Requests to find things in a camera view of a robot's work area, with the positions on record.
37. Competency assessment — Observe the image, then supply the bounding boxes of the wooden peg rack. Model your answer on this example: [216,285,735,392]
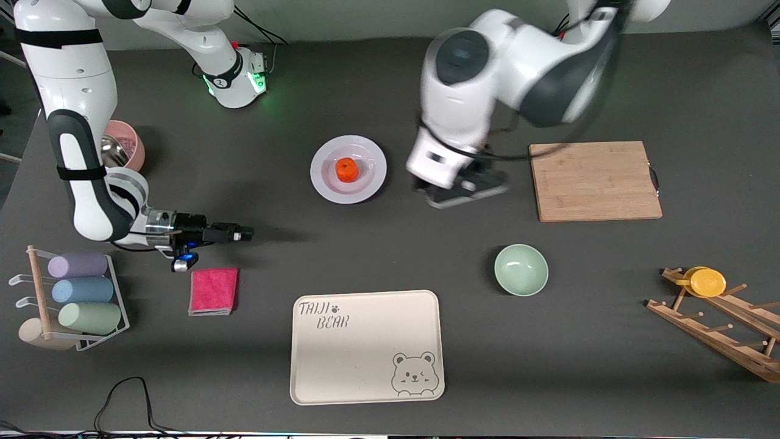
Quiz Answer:
[646,266,780,385]

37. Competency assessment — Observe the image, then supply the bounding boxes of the mint green bowl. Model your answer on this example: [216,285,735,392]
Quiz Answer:
[494,244,549,298]

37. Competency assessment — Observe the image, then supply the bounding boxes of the black looped cable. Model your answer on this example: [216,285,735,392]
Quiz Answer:
[93,376,179,435]

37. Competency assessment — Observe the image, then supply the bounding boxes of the wooden cutting board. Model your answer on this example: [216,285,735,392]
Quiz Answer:
[529,141,664,223]

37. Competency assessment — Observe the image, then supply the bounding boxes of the white wire cup rack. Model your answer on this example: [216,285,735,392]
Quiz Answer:
[9,245,130,352]

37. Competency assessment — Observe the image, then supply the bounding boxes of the white round plate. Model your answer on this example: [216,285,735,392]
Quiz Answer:
[310,135,388,205]

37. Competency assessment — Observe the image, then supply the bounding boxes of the pink bowl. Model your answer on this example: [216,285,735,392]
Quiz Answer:
[99,120,146,173]

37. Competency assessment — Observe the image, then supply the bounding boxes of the pink folded cloth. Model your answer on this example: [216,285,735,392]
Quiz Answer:
[188,268,239,316]

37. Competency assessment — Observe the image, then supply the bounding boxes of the metal scoop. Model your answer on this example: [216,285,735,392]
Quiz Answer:
[100,135,129,169]

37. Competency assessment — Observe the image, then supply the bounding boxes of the pale green cup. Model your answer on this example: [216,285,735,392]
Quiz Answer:
[58,302,122,335]

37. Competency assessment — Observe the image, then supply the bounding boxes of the blue cup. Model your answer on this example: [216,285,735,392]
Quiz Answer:
[51,277,115,305]

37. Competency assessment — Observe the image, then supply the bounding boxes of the beige cup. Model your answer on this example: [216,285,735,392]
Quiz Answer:
[18,317,77,351]

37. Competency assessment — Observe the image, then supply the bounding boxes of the black base cables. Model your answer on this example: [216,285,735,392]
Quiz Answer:
[230,6,290,77]
[548,12,573,41]

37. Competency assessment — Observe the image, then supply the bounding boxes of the yellow cup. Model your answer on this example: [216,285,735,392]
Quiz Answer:
[675,266,727,298]

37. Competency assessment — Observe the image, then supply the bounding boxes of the purple cup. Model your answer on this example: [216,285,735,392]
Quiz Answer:
[48,251,109,279]

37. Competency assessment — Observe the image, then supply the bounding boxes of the black left base cables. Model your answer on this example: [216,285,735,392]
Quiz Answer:
[548,12,573,41]

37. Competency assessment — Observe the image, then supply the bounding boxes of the cream bear print tray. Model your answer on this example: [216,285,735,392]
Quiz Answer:
[289,290,445,406]

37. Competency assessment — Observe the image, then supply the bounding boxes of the black right base cables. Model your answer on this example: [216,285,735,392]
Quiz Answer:
[230,6,290,77]

